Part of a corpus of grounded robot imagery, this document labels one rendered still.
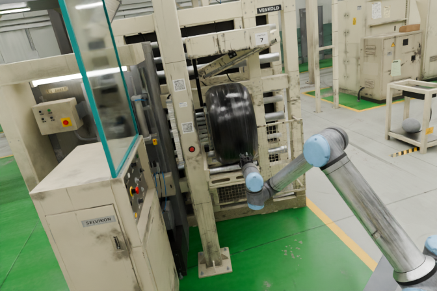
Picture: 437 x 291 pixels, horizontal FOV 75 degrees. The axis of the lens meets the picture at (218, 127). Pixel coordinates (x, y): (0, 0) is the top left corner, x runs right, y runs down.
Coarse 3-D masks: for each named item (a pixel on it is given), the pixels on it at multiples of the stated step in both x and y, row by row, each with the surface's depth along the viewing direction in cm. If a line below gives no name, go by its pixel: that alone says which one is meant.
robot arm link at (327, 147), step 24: (312, 144) 109; (336, 144) 109; (336, 168) 106; (360, 192) 103; (360, 216) 104; (384, 216) 100; (384, 240) 100; (408, 240) 99; (408, 264) 96; (432, 264) 95; (408, 288) 95; (432, 288) 92
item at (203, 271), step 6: (198, 252) 247; (222, 252) 243; (228, 252) 242; (198, 258) 241; (228, 258) 236; (198, 264) 234; (204, 264) 233; (222, 264) 229; (228, 264) 229; (198, 270) 228; (204, 270) 227; (210, 270) 226; (216, 270) 225; (222, 270) 225; (228, 270) 224; (198, 276) 223; (204, 276) 222
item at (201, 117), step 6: (198, 108) 241; (204, 108) 238; (198, 114) 230; (204, 114) 243; (198, 120) 230; (204, 120) 245; (198, 126) 233; (204, 126) 233; (204, 132) 235; (204, 138) 237; (204, 144) 237; (210, 144) 237
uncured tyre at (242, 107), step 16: (208, 96) 184; (224, 96) 179; (240, 96) 178; (208, 112) 180; (224, 112) 174; (240, 112) 173; (224, 128) 173; (240, 128) 173; (256, 128) 177; (224, 144) 175; (240, 144) 176; (256, 144) 181; (224, 160) 186
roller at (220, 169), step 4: (256, 160) 196; (228, 164) 196; (232, 164) 195; (236, 164) 194; (256, 164) 194; (212, 168) 194; (216, 168) 194; (220, 168) 194; (224, 168) 194; (228, 168) 194; (232, 168) 194; (236, 168) 194; (240, 168) 195; (212, 172) 193; (216, 172) 194; (220, 172) 195
